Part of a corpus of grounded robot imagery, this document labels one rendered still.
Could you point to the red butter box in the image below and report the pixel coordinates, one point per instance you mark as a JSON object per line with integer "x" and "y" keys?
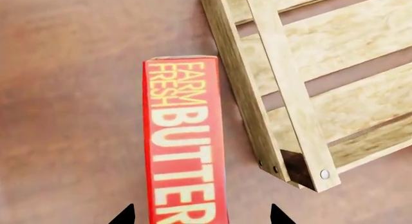
{"x": 183, "y": 142}

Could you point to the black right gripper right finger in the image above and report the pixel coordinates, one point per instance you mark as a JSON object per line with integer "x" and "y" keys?
{"x": 279, "y": 216}

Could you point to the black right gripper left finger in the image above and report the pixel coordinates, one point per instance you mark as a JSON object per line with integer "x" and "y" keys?
{"x": 126, "y": 216}

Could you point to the wooden slatted tray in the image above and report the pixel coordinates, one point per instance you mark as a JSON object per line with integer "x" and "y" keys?
{"x": 309, "y": 84}

